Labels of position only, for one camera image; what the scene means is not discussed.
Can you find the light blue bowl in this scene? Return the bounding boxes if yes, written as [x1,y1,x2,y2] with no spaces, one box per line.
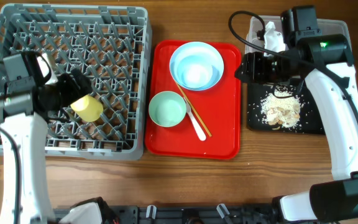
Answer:
[170,52,224,91]

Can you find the clear plastic bin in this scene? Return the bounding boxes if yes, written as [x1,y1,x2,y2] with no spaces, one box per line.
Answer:
[245,16,351,57]

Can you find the grey plastic dishwasher rack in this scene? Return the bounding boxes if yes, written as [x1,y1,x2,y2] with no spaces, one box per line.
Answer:
[0,3,152,160]

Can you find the yellow plastic cup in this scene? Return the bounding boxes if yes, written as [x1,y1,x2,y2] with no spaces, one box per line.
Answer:
[70,95,103,122]

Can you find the red plastic tray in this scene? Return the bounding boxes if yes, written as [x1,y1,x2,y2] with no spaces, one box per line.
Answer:
[144,40,241,159]

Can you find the rice and nut scraps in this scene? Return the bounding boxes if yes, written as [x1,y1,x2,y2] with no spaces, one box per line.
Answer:
[251,90,303,129]

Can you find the black plastic tray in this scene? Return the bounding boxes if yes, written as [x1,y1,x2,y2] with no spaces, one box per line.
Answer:
[247,78,325,135]

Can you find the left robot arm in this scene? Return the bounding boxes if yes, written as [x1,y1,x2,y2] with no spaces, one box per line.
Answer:
[0,51,92,223]

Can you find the green bowl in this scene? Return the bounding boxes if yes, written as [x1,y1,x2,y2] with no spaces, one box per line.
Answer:
[149,91,186,128]

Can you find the light blue round plate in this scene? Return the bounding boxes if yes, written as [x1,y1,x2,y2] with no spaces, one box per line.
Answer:
[169,42,224,86]

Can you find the white plastic fork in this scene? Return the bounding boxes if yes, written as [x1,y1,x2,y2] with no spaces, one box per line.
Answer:
[184,98,206,141]

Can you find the wooden chopstick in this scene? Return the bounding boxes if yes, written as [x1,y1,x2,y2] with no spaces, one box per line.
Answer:
[175,82,212,137]

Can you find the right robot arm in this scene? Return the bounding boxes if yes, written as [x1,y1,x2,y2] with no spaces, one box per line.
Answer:
[235,6,358,223]

